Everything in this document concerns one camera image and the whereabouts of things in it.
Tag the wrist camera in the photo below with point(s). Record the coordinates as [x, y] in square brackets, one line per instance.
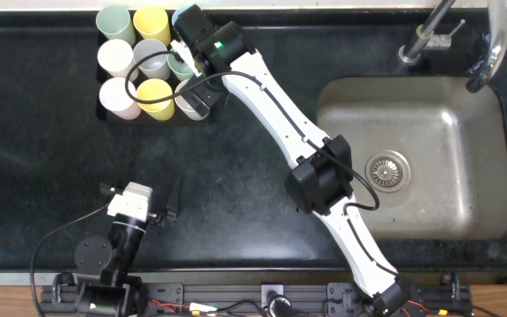
[187, 57]
[130, 202]

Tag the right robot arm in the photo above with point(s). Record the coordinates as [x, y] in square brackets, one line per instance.
[280, 110]

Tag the grey cup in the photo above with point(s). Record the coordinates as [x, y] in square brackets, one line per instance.
[150, 61]

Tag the white cup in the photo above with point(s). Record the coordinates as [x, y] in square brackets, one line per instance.
[185, 110]

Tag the pink cup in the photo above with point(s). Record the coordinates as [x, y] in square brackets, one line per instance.
[116, 94]
[113, 57]

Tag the steel tap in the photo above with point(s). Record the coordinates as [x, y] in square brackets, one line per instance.
[497, 48]

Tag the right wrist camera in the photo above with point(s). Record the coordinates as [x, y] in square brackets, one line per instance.
[187, 57]

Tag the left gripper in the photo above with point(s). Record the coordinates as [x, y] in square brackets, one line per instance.
[156, 218]

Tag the green cup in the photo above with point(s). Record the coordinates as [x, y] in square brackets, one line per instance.
[178, 70]
[112, 22]

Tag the yellow cup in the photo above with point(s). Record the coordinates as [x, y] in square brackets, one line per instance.
[150, 22]
[154, 90]

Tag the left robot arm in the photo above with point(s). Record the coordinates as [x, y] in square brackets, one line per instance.
[93, 255]

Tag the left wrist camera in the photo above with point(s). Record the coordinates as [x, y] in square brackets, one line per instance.
[130, 202]

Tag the mounting rail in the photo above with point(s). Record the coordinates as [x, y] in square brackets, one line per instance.
[227, 295]

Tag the blue cup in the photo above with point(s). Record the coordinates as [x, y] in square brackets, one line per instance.
[178, 17]

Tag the steel sink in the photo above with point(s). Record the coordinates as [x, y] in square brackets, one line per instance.
[456, 154]

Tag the black tray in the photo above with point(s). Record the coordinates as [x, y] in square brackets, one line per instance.
[103, 116]

